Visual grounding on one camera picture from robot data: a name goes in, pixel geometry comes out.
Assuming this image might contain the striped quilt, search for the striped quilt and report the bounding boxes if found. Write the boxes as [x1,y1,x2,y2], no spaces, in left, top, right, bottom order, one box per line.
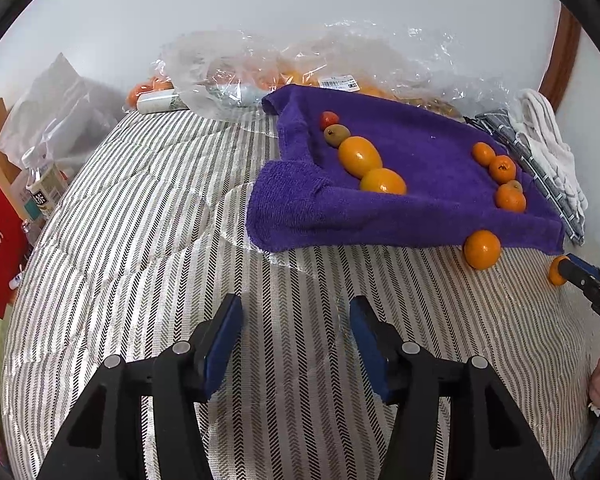
[2,110,600,479]

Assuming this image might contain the orange tangerine with stem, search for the orange tangerine with stem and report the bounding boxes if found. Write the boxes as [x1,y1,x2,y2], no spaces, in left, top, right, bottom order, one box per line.
[488,155,517,185]

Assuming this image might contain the brown wooden door frame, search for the brown wooden door frame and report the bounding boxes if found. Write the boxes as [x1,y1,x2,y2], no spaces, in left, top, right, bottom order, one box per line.
[539,4,582,112]

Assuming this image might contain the oval orange fruit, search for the oval orange fruit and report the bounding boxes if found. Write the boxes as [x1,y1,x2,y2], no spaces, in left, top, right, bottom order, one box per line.
[338,136,382,179]

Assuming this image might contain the grey checked folded cloth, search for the grey checked folded cloth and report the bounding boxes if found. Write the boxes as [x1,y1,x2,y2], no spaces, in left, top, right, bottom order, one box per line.
[465,110,585,246]

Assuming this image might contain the white roll of bags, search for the white roll of bags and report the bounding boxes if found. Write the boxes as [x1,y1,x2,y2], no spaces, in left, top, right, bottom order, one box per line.
[136,89,188,114]

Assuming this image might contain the white striped towel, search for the white striped towel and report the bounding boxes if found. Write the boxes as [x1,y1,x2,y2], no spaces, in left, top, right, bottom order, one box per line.
[508,89,588,223]

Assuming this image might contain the small green-brown fruit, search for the small green-brown fruit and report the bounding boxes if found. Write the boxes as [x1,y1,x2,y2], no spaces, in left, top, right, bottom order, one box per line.
[323,124,351,148]

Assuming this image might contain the crumpled clear bag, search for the crumpled clear bag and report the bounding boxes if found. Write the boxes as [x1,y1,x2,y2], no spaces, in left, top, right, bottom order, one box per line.
[0,54,124,177]

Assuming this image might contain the big blemished orange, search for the big blemished orange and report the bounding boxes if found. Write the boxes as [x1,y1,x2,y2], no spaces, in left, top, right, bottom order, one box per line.
[494,184,527,214]

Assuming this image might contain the clear plastic fruit bag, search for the clear plastic fruit bag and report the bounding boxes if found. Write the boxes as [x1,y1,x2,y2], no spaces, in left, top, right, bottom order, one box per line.
[152,21,509,119]

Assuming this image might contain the purple towel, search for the purple towel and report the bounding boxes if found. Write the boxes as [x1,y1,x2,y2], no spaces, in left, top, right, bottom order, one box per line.
[244,83,566,256]

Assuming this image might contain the clear plastic bag left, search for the clear plastic bag left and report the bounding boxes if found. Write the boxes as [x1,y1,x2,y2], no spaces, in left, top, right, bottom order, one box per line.
[125,58,174,110]

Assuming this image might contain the small red fruit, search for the small red fruit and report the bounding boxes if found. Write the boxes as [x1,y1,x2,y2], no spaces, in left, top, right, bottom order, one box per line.
[320,110,340,131]

